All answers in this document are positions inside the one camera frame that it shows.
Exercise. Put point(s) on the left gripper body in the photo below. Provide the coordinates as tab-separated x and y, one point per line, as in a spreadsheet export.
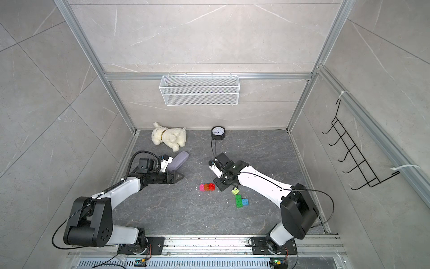
159	177

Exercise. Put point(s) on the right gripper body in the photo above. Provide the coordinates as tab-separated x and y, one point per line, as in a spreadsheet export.
222	182

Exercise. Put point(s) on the yellow-green lego brick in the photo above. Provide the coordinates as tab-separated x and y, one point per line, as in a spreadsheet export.
235	191

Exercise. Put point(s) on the red lego brick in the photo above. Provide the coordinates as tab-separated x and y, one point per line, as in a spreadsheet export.
211	187

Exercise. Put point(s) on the green long lego brick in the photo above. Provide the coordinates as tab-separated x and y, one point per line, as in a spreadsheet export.
238	201

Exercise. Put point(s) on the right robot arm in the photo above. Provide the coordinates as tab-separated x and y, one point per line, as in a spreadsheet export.
298	210

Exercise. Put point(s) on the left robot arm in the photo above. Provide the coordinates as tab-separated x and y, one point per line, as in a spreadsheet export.
91	220

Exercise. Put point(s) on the purple glasses case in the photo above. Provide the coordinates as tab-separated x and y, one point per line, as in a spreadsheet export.
178	161

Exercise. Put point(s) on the cream plush dog toy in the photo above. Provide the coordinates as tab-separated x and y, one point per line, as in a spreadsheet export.
174	138

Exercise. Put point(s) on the black round clock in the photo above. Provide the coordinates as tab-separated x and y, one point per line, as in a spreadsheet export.
218	133

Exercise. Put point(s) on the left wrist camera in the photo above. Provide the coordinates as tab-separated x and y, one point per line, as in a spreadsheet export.
165	160

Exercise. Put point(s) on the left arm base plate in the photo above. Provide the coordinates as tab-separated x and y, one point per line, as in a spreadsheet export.
152	245

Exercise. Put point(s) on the aluminium mounting rail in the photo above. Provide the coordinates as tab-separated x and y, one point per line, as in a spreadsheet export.
219	252

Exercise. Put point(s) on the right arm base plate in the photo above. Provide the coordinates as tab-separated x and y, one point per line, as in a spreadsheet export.
261	245

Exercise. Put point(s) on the white wire basket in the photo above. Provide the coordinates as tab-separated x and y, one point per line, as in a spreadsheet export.
193	90

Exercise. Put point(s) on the black wall hook rack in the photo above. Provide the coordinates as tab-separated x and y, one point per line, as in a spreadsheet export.
354	153

